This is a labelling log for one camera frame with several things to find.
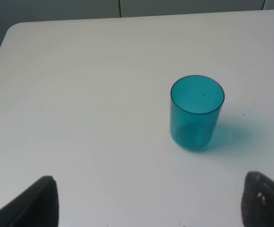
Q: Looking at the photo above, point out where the teal translucent plastic cup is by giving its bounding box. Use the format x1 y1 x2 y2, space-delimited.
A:
170 75 225 150

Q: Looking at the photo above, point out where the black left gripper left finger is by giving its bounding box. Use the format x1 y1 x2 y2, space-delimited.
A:
0 175 59 227

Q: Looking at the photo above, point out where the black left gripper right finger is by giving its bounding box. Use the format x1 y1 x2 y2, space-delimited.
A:
241 171 274 227

